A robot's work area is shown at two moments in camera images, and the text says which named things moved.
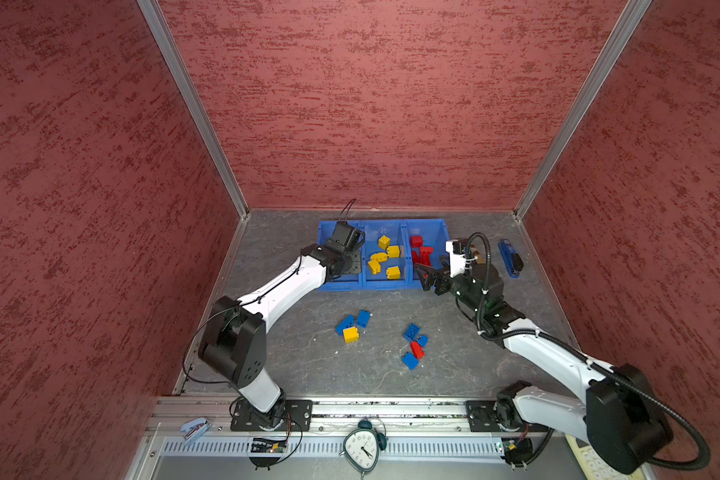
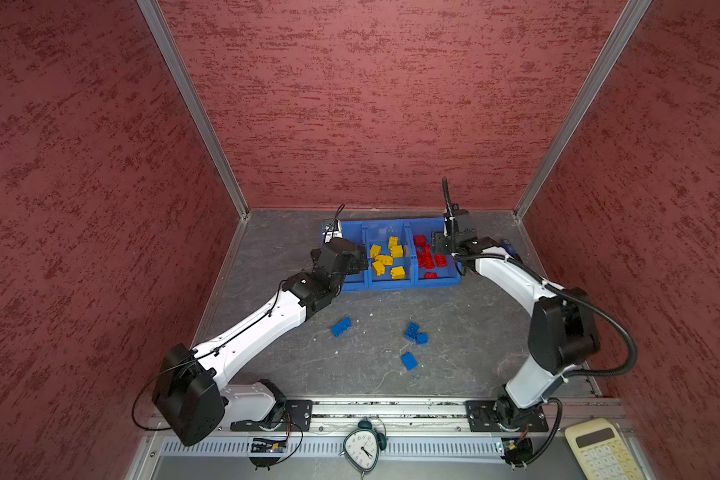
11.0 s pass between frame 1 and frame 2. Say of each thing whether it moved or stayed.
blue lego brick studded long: stayed
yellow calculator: stayed
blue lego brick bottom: stayed
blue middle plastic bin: stayed
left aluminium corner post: stayed
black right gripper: moved
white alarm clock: stayed
